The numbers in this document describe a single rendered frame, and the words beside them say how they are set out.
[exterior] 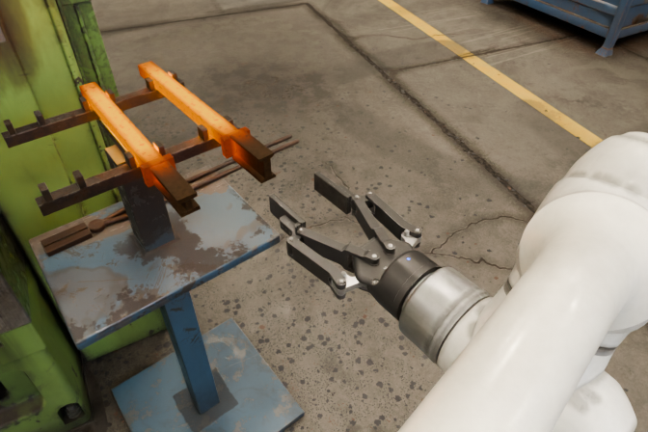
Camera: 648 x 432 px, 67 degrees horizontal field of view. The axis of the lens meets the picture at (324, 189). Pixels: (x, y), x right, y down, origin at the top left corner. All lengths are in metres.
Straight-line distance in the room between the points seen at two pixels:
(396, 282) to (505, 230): 1.57
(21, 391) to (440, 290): 1.21
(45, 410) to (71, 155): 0.66
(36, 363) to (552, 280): 1.23
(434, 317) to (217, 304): 1.31
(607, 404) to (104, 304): 0.76
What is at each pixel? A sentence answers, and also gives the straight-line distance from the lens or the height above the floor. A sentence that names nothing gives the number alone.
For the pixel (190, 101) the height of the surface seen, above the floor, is 0.95.
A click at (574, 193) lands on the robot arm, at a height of 1.13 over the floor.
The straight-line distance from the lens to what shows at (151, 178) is 0.74.
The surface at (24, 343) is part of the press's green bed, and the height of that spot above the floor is 0.41.
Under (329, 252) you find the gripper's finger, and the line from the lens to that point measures 0.59.
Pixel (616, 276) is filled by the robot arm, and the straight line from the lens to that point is 0.34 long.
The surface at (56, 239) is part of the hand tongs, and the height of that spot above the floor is 0.69.
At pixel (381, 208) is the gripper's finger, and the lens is 0.63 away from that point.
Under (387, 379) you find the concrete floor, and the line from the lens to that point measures 1.58.
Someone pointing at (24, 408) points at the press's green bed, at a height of 0.16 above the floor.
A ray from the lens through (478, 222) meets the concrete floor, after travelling 2.08.
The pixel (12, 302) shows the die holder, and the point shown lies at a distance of 1.22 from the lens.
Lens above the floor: 1.37
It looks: 40 degrees down
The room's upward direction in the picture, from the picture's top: straight up
